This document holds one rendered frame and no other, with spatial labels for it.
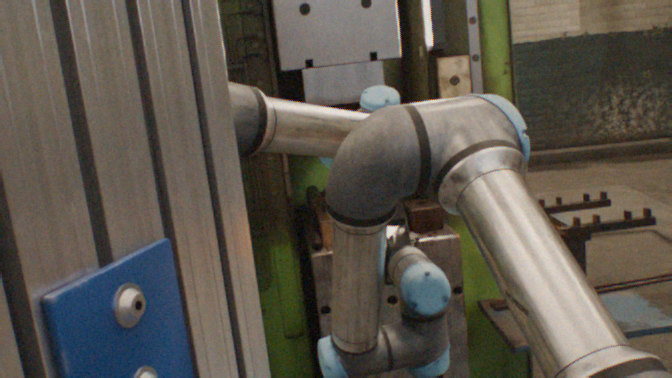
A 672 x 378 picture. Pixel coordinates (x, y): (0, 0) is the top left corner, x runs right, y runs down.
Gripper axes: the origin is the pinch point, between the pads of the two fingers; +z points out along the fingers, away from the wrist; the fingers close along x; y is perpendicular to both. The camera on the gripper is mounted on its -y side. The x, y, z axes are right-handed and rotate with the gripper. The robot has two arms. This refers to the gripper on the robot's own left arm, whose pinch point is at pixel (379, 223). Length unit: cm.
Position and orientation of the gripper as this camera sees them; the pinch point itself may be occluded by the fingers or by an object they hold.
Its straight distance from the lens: 140.8
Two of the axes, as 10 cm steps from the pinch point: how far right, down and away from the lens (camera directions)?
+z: 0.5, 7.7, 6.4
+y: 1.5, 6.3, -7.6
